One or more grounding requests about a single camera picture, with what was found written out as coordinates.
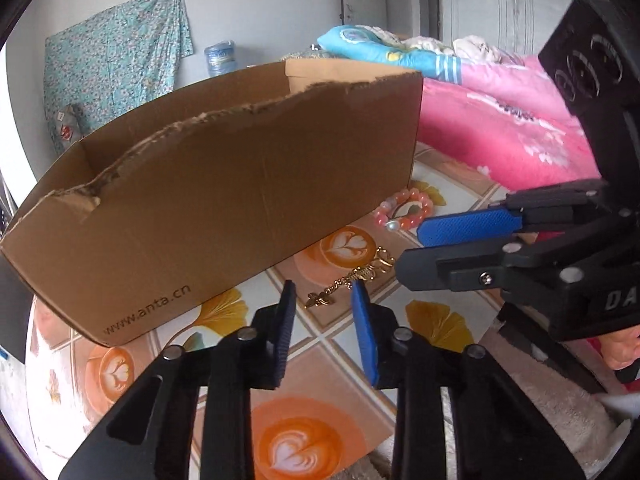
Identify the pink orange bead bracelet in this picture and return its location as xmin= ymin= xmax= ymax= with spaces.
xmin=372 ymin=186 xmax=435 ymax=234

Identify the right hand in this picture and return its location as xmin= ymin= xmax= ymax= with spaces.
xmin=598 ymin=325 xmax=640 ymax=370

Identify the patterned tile tablecloth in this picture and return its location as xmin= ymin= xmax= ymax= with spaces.
xmin=21 ymin=143 xmax=506 ymax=479

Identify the pink floral blanket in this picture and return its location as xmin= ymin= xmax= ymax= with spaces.
xmin=418 ymin=56 xmax=600 ymax=191

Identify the white fluffy towel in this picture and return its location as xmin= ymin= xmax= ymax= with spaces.
xmin=480 ymin=330 xmax=631 ymax=479

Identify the brown cardboard box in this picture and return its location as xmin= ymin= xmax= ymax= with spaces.
xmin=1 ymin=58 xmax=423 ymax=347

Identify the blue patterned pillow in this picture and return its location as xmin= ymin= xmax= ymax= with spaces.
xmin=317 ymin=25 xmax=462 ymax=84

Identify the blue water jug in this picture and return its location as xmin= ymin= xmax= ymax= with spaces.
xmin=204 ymin=40 xmax=238 ymax=77

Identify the dark grey cabinet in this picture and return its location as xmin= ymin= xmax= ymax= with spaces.
xmin=0 ymin=257 xmax=34 ymax=363

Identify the floral teal wall cloth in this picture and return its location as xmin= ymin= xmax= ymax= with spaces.
xmin=43 ymin=0 xmax=194 ymax=154

